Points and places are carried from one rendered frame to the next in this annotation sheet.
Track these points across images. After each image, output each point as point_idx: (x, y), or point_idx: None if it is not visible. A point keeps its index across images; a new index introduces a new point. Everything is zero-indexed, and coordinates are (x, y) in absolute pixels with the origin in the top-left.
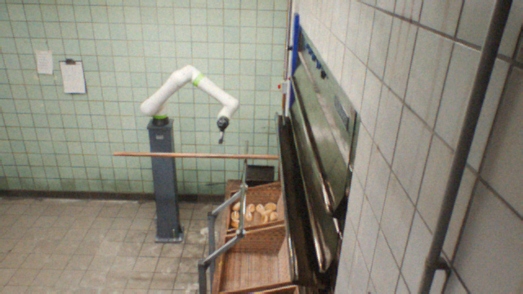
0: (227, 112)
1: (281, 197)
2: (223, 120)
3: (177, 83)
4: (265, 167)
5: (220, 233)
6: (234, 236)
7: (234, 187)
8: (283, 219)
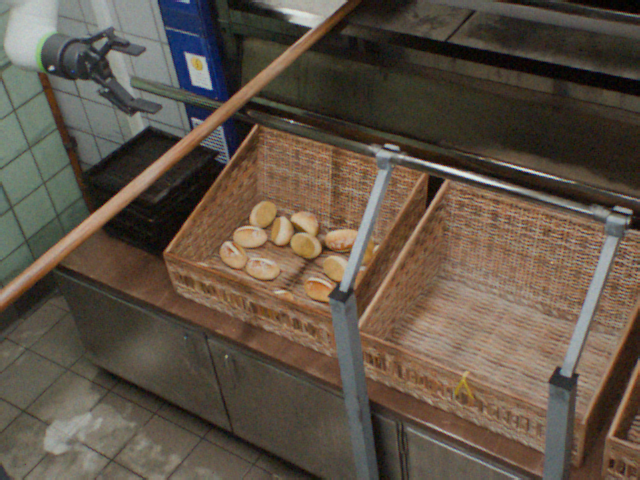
0: (47, 18)
1: (275, 171)
2: (78, 44)
3: None
4: (135, 145)
5: (271, 354)
6: (372, 311)
7: (96, 254)
8: (359, 203)
